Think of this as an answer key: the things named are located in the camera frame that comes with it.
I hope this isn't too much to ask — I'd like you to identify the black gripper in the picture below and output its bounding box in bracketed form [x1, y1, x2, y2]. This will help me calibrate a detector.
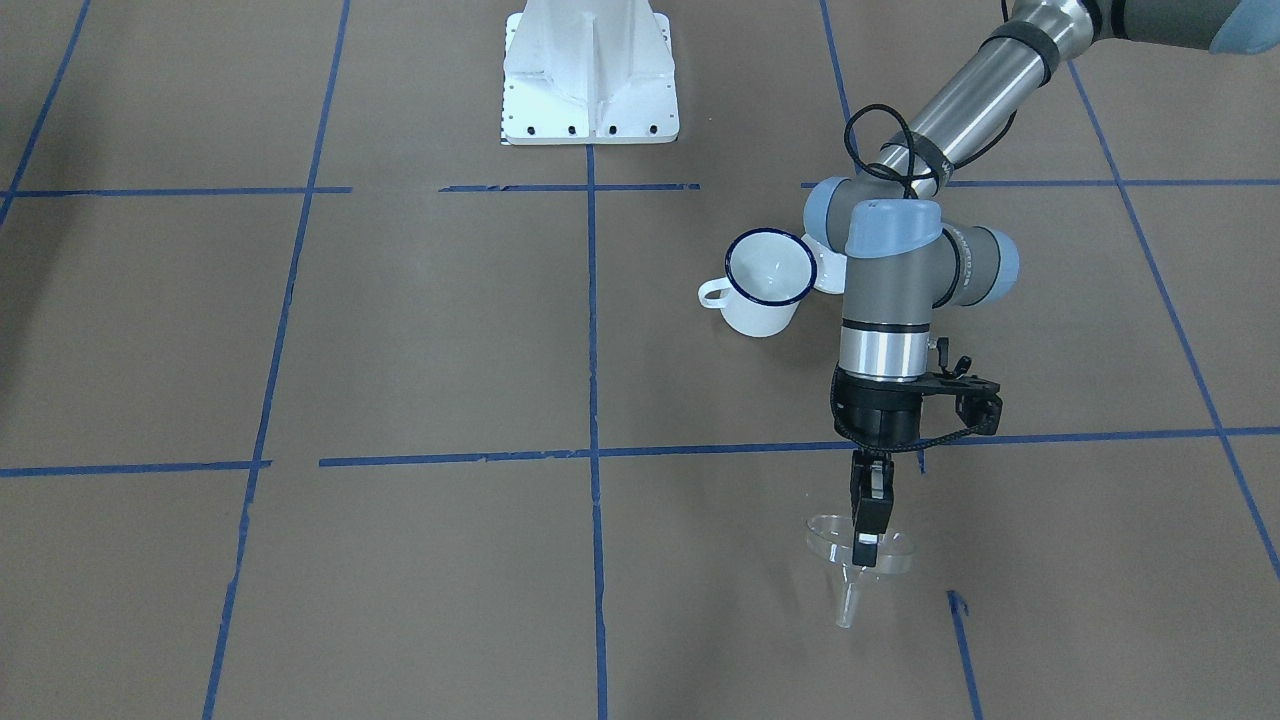
[833, 366, 923, 568]

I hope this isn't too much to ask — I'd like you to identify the clear glass funnel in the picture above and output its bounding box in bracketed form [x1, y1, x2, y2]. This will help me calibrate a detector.
[806, 514, 916, 630]

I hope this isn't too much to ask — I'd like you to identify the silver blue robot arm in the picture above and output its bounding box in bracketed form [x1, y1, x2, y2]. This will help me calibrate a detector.
[804, 1, 1277, 569]

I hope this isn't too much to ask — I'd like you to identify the white enamel mug blue rim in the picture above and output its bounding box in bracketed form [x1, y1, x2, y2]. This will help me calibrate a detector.
[698, 228, 817, 338]

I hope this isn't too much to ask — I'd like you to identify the brown paper table cover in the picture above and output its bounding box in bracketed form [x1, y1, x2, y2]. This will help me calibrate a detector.
[3, 1, 1277, 719]

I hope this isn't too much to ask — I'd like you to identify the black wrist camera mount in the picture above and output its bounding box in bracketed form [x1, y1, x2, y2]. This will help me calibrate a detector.
[915, 337, 1004, 437]

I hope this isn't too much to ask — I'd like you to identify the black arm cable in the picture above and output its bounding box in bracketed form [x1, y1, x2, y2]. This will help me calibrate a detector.
[844, 104, 1016, 201]

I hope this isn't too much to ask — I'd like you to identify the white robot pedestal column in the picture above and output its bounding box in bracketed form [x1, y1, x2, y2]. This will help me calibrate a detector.
[500, 1, 681, 146]

